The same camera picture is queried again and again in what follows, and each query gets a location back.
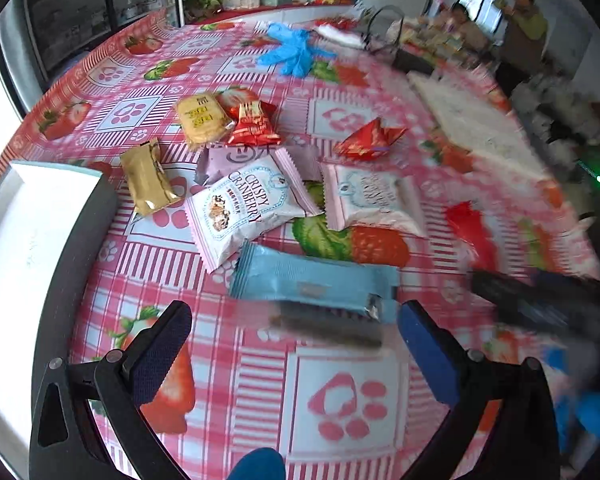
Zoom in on light blue snack packet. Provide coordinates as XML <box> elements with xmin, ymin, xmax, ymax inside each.
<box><xmin>228</xmin><ymin>241</ymin><xmax>401</xmax><ymax>323</ymax></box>

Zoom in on glass display cabinet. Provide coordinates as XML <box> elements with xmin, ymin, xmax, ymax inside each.
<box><xmin>22</xmin><ymin>0</ymin><xmax>182</xmax><ymax>72</ymax></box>

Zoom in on sofa with clothes pile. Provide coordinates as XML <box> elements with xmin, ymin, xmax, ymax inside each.
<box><xmin>510</xmin><ymin>67</ymin><xmax>600</xmax><ymax>163</ymax></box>

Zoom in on white plastic bag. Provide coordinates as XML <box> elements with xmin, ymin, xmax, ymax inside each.
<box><xmin>311</xmin><ymin>24</ymin><xmax>370</xmax><ymax>50</ymax></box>

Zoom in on window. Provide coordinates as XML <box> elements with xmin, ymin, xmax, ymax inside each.
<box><xmin>459</xmin><ymin>0</ymin><xmax>505</xmax><ymax>27</ymax></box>

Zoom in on white tray with dark side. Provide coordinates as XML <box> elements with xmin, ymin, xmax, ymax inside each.
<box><xmin>0</xmin><ymin>160</ymin><xmax>120</xmax><ymax>441</ymax></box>

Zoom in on person's right hand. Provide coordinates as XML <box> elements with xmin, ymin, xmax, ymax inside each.
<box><xmin>550</xmin><ymin>347</ymin><xmax>600</xmax><ymax>456</ymax></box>

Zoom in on crumpled blue disposable gloves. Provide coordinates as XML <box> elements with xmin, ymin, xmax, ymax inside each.
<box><xmin>256</xmin><ymin>22</ymin><xmax>337</xmax><ymax>79</ymax></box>

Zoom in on purple smiley snack packet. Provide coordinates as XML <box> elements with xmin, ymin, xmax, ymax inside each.
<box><xmin>196</xmin><ymin>144</ymin><xmax>326</xmax><ymax>218</ymax></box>

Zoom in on person's left hand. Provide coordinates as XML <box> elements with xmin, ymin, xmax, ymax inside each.
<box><xmin>228</xmin><ymin>447</ymin><xmax>287</xmax><ymax>480</ymax></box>

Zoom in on red pyramid snack packet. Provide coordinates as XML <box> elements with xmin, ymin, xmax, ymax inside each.
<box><xmin>335</xmin><ymin>117</ymin><xmax>408</xmax><ymax>160</ymax></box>

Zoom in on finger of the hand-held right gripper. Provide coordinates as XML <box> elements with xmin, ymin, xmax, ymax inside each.
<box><xmin>471</xmin><ymin>271</ymin><xmax>596</xmax><ymax>342</ymax></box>
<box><xmin>532</xmin><ymin>270</ymin><xmax>600</xmax><ymax>307</ymax></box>

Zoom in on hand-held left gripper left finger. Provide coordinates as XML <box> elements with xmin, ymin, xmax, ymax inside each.
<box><xmin>30</xmin><ymin>301</ymin><xmax>193</xmax><ymax>480</ymax></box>

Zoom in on black pouch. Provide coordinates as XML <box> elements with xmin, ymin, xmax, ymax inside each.
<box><xmin>394</xmin><ymin>46</ymin><xmax>437</xmax><ymax>75</ymax></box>

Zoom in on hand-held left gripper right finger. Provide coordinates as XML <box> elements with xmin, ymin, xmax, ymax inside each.
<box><xmin>398</xmin><ymin>301</ymin><xmax>564</xmax><ymax>480</ymax></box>

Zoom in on white foam board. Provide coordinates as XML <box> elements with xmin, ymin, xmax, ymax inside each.
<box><xmin>406</xmin><ymin>71</ymin><xmax>498</xmax><ymax>117</ymax></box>
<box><xmin>427</xmin><ymin>104</ymin><xmax>553</xmax><ymax>182</ymax></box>

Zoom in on red striped snack packet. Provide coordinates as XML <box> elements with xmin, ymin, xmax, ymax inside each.
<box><xmin>215</xmin><ymin>87</ymin><xmax>283</xmax><ymax>148</ymax></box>

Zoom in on gold snack packet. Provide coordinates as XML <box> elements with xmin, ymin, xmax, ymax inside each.
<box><xmin>119</xmin><ymin>137</ymin><xmax>181</xmax><ymax>217</ymax></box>

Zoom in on green potted plant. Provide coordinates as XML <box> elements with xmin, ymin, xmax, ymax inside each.
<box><xmin>181</xmin><ymin>0</ymin><xmax>232</xmax><ymax>24</ymax></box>

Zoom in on black wire basket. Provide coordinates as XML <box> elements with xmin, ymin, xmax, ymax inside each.
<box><xmin>364</xmin><ymin>5</ymin><xmax>407</xmax><ymax>55</ymax></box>

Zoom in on dark brown snack packet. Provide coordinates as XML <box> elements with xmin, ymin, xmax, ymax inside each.
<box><xmin>271</xmin><ymin>302</ymin><xmax>385</xmax><ymax>350</ymax></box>

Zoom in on white pink-edged snack packet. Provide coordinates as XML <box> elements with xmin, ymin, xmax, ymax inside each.
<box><xmin>184</xmin><ymin>154</ymin><xmax>301</xmax><ymax>273</ymax></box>
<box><xmin>321</xmin><ymin>162</ymin><xmax>428</xmax><ymax>238</ymax></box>

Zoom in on strawberry print tablecloth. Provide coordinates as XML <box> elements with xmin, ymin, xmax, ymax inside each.
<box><xmin>0</xmin><ymin>7</ymin><xmax>600</xmax><ymax>480</ymax></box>

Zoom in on yellow cookie packet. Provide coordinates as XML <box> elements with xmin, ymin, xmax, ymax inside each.
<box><xmin>175</xmin><ymin>92</ymin><xmax>237</xmax><ymax>151</ymax></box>

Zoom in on pile of packaged goods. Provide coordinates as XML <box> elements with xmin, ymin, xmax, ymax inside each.
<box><xmin>399</xmin><ymin>14</ymin><xmax>496</xmax><ymax>68</ymax></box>

